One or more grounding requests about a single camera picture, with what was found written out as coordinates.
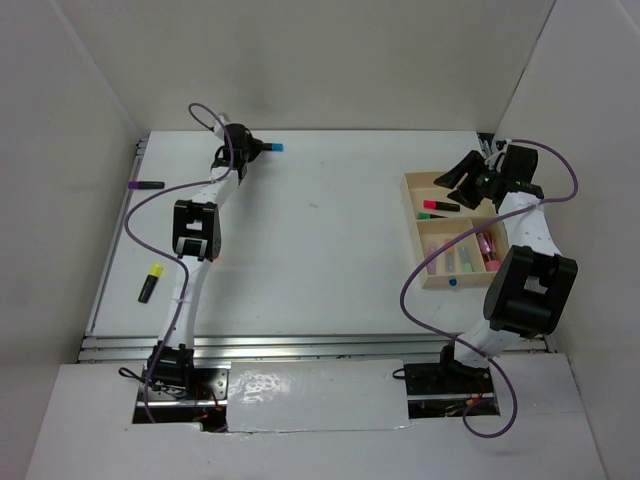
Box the green cap black highlighter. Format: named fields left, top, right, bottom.
left=416, top=212, right=448, bottom=220

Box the purple cap black highlighter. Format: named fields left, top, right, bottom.
left=128, top=181, right=165, bottom=190

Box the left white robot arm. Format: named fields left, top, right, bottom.
left=147, top=123, right=270, bottom=399

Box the yellow cap black highlighter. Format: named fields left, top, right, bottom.
left=137, top=264, right=164, bottom=304

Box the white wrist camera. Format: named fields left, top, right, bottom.
left=478, top=133, right=512, bottom=164
left=211, top=113, right=230, bottom=140

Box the wooden compartment tray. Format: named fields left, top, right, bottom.
left=401, top=172, right=509, bottom=289

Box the purple cable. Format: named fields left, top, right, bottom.
left=124, top=102, right=239, bottom=424
left=401, top=137, right=582, bottom=440

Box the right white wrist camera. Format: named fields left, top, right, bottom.
left=478, top=133, right=512, bottom=164

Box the pink cap black highlighter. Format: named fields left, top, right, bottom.
left=422, top=200, right=461, bottom=212

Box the white front cover plate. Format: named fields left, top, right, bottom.
left=226, top=359, right=410, bottom=433

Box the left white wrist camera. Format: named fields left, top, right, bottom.
left=211, top=113, right=230, bottom=140

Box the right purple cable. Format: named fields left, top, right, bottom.
left=401, top=137, right=582, bottom=440

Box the blue cap black highlighter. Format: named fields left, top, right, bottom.
left=263, top=143, right=284, bottom=152

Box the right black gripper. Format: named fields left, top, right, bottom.
left=434, top=149, right=504, bottom=211

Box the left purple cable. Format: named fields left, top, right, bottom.
left=124, top=102, right=239, bottom=424

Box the pastel lilac highlighter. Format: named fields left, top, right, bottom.
left=425, top=242, right=439, bottom=276

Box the pastel orange cap highlighter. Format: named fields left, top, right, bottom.
left=444, top=246, right=456, bottom=274

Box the pastel green highlighter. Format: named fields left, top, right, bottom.
left=458, top=244, right=474, bottom=273

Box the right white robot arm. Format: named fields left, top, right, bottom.
left=434, top=139, right=578, bottom=392

